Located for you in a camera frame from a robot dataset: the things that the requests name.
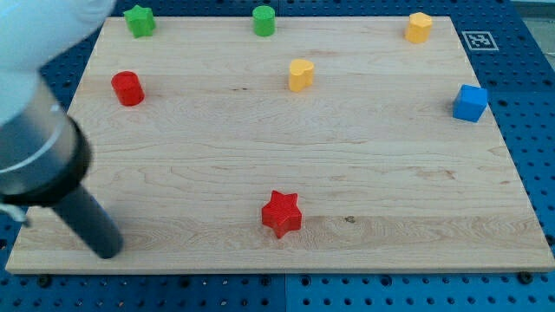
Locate green cylinder block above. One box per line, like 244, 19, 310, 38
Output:
251, 5, 276, 36

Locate blue cube block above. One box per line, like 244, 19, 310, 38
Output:
452, 84, 488, 122

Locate red star block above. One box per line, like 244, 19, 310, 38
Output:
261, 190, 303, 239

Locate yellow heart block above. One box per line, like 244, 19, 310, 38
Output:
288, 59, 315, 92

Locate yellow hexagon block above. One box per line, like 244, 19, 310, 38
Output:
404, 12, 433, 43

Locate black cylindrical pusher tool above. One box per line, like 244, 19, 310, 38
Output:
52, 185, 123, 259

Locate green star block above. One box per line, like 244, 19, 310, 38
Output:
123, 4, 156, 38

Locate wooden board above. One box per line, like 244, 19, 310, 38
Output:
6, 16, 554, 275

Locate red cylinder block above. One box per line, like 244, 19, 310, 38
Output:
111, 71, 145, 107

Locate white fiducial marker tag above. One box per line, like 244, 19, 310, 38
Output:
462, 30, 499, 51

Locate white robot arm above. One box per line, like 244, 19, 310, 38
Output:
1, 0, 115, 206

